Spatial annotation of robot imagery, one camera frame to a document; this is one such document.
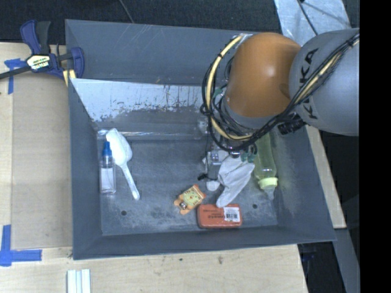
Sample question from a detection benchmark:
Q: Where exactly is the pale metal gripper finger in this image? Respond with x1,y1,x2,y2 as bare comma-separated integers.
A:
206,150,222,181

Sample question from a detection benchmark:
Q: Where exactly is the white cloth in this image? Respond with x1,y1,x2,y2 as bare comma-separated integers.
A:
206,156,256,209

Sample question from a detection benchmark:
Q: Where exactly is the orange and yellow packet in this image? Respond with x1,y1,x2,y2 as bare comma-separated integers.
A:
174,184,207,215

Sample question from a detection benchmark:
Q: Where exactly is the yellow-green clear plastic bottle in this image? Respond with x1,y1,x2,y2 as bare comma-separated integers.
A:
252,132,280,192

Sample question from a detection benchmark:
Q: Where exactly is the grey metal bin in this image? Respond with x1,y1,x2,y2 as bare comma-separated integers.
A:
64,19,337,261

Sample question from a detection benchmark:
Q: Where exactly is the orange flat box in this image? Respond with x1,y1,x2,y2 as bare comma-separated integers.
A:
196,203,244,230

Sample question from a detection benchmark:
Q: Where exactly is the white plastic scoop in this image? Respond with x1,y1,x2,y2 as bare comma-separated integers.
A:
105,128,141,201

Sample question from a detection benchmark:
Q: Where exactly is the clear spray bottle blue cap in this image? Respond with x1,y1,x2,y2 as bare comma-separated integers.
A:
99,141,117,195

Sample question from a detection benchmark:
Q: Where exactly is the black cylinder on white bracket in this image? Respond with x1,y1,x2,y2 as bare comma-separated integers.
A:
277,118,307,136

